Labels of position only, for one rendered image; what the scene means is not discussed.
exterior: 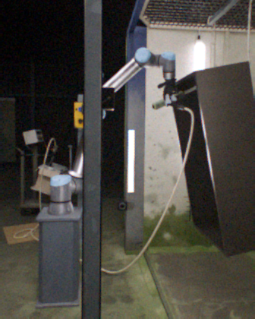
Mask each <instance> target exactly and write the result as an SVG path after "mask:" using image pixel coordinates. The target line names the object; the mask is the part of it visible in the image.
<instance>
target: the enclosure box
mask: <svg viewBox="0 0 255 319"><path fill-rule="evenodd" d="M175 85H177V86H179V91H183V92H184V91H185V90H188V89H191V88H192V87H194V86H197V89H196V90H192V91H191V92H189V93H186V94H185V97H184V98H181V99H179V100H178V101H176V102H175V103H180V104H181V105H183V106H186V108H187V109H191V110H192V112H193V114H194V128H193V134H192V137H191V144H190V149H189V152H188V155H187V159H186V162H185V164H184V177H185V184H186V189H187V196H188V200H189V204H190V211H191V216H192V220H193V225H194V227H195V228H196V229H197V230H198V231H199V232H201V233H202V234H203V235H204V236H205V237H206V238H207V239H208V240H209V241H210V242H212V243H213V244H214V245H215V246H216V247H217V249H219V250H220V251H221V252H222V253H223V254H224V255H225V256H226V257H231V256H234V255H237V254H242V253H245V252H251V251H255V99H254V94H253V86H252V80H251V72H250V63H249V61H245V62H238V63H234V64H230V65H223V66H219V67H214V68H203V69H200V70H195V71H193V72H192V73H190V74H188V75H187V76H184V77H183V78H181V79H179V81H176V82H175ZM172 111H173V116H174V120H175V127H176V131H177V135H178V146H179V150H180V154H181V161H182V165H183V163H184V156H185V154H186V151H187V145H188V142H189V139H190V132H191V113H190V112H189V111H187V110H183V109H175V108H173V107H172Z"/></svg>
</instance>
